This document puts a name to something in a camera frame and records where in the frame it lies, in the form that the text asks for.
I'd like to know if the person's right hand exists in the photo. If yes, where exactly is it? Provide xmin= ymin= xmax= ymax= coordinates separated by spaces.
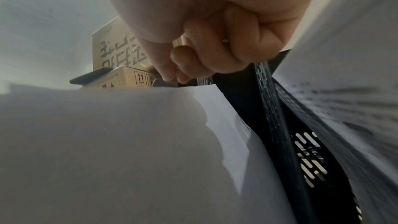
xmin=91 ymin=0 xmax=329 ymax=85

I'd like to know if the black mesh file organizer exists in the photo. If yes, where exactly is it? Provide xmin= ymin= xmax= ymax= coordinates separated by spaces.
xmin=214 ymin=48 xmax=364 ymax=224

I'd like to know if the printed paper bundle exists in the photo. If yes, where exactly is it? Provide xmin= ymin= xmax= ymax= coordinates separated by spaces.
xmin=270 ymin=0 xmax=398 ymax=224
xmin=0 ymin=82 xmax=298 ymax=224

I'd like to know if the medium cardboard box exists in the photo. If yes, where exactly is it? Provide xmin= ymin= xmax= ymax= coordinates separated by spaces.
xmin=93 ymin=66 xmax=158 ymax=88

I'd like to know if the large lettered cardboard box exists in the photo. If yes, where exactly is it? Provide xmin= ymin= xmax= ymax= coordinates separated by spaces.
xmin=91 ymin=16 xmax=148 ymax=71

